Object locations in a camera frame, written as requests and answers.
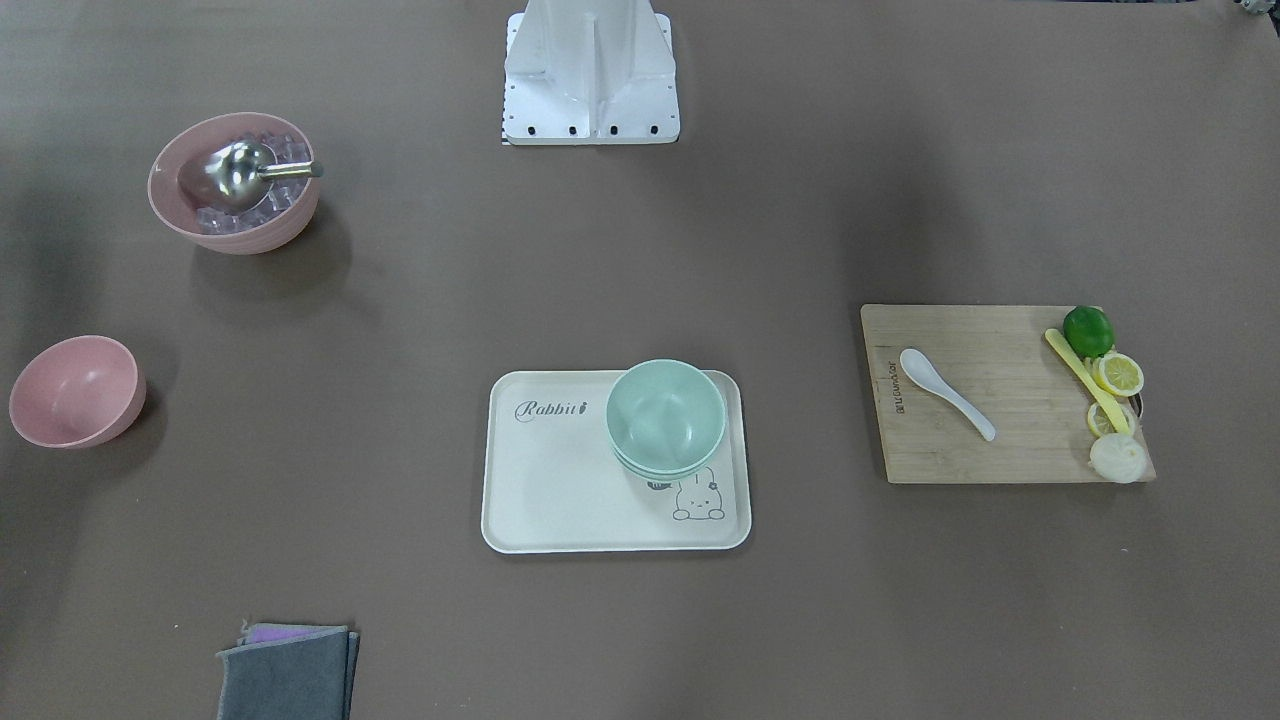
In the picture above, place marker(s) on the small pink bowl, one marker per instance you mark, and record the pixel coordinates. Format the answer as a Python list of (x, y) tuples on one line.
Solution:
[(79, 393)]

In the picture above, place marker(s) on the cream rabbit tray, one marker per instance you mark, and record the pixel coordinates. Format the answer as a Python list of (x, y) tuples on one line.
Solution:
[(552, 483)]

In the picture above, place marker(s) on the bamboo cutting board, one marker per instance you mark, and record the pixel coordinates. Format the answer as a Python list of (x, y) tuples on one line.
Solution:
[(996, 357)]

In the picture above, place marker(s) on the purple cloth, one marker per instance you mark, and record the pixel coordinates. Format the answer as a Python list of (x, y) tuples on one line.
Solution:
[(279, 632)]

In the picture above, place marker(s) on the metal ice scoop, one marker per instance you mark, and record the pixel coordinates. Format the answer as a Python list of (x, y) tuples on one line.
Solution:
[(238, 176)]

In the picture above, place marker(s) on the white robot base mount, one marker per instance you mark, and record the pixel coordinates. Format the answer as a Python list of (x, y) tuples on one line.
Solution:
[(582, 73)]

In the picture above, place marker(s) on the clear ice cubes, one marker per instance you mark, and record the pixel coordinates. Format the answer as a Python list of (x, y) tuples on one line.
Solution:
[(282, 196)]

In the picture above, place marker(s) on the lower lemon slice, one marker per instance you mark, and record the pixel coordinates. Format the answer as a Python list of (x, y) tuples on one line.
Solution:
[(1100, 423)]

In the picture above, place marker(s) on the large pink bowl with ice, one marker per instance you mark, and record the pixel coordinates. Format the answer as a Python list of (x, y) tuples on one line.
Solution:
[(180, 214)]

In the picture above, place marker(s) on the upper green bowl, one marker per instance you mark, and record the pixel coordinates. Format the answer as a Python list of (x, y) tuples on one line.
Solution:
[(665, 415)]

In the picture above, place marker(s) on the lemon slice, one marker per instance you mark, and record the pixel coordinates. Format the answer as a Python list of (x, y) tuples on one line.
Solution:
[(1118, 374), (1100, 423)]

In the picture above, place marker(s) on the green lime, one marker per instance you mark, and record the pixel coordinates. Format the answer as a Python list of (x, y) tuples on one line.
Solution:
[(1088, 331)]

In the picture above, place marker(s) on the yellow plastic knife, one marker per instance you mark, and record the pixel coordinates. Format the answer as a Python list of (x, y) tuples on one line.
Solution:
[(1108, 403)]

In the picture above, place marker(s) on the lower green bowl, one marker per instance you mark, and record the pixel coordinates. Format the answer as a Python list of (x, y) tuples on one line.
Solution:
[(663, 477)]

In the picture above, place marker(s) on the white ceramic spoon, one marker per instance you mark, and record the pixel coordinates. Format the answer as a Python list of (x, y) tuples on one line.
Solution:
[(922, 373)]

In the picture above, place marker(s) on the upper lemon slice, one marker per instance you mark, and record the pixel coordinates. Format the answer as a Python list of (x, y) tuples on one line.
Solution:
[(1118, 374)]

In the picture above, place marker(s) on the grey cloth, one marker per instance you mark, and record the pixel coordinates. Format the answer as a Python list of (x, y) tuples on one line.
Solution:
[(309, 678)]

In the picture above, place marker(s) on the green bowl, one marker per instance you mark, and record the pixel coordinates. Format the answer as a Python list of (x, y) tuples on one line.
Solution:
[(665, 415), (663, 477)]

